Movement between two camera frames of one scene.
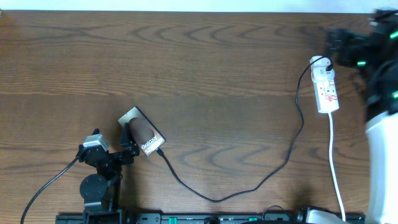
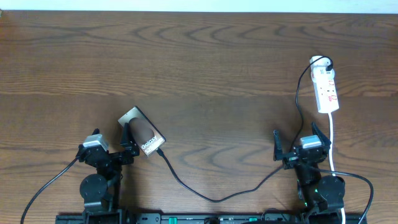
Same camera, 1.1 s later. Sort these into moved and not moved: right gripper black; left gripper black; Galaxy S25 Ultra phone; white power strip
Moved: right gripper black
Not moved: left gripper black; Galaxy S25 Ultra phone; white power strip
